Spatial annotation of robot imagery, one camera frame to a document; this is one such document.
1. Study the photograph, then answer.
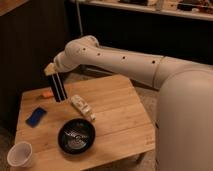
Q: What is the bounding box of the orange carrot toy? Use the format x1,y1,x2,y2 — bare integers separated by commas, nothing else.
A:
41,91,54,99

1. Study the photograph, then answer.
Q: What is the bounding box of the blue sponge block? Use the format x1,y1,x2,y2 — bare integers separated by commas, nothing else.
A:
26,107,47,127

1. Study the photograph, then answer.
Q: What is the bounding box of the wooden table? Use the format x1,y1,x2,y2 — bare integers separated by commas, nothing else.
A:
11,75,155,171

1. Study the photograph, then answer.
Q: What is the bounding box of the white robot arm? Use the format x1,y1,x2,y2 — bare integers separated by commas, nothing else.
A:
44,35,213,171

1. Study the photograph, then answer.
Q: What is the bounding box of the cluttered background shelf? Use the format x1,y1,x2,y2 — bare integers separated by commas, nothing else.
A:
70,0,213,22

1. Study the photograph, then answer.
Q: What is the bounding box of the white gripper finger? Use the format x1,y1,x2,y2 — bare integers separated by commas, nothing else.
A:
44,63,57,76

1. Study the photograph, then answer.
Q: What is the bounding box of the metal baseboard rail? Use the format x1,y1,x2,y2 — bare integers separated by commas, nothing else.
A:
78,64,114,78

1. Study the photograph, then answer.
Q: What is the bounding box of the black striped eraser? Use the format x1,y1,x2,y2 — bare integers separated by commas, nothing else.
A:
48,73,67,102

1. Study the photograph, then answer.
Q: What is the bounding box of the black round bowl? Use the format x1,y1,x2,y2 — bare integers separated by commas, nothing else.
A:
58,118,96,155

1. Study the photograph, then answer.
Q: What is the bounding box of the metal vertical pole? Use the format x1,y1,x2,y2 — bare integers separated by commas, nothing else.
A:
75,0,84,37

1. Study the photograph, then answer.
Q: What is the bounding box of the white tube bottle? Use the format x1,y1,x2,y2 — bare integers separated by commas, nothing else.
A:
70,95,96,121

